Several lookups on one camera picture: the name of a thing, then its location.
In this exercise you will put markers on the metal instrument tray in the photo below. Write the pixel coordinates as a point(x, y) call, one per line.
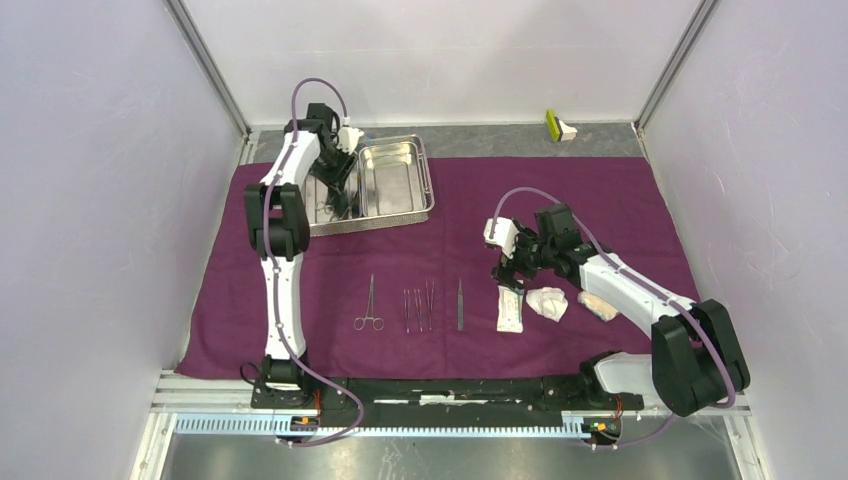
point(389, 187)

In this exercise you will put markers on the beige gauze roll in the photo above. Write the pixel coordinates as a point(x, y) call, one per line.
point(597, 306)

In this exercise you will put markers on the steel scalpel handle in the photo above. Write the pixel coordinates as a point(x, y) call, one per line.
point(460, 306)
point(430, 296)

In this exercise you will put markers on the purple cloth wrap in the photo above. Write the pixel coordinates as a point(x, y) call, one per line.
point(617, 198)

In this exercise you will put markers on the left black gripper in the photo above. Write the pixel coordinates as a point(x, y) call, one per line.
point(338, 177)

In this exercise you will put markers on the yellow green white object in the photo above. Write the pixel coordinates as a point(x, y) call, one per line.
point(559, 131)

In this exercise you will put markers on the steel surgical scissors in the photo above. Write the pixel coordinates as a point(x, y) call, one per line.
point(335, 204)

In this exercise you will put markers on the white gauze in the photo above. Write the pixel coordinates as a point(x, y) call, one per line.
point(548, 302)

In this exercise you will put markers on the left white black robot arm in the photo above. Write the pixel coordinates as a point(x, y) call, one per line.
point(321, 146)

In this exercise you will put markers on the white sterile packet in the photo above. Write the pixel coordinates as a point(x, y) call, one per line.
point(510, 303)

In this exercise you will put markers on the aluminium frame rail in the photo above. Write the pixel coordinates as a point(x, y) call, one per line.
point(206, 429)

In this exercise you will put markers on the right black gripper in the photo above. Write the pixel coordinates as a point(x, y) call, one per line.
point(520, 239)

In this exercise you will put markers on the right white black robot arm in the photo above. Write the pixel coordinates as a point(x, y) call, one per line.
point(695, 359)

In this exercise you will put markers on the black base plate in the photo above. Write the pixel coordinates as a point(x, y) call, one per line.
point(450, 403)

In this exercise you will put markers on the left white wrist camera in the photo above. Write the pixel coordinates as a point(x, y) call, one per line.
point(348, 136)

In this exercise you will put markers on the steel forceps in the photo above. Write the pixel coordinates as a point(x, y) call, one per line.
point(370, 317)
point(418, 308)

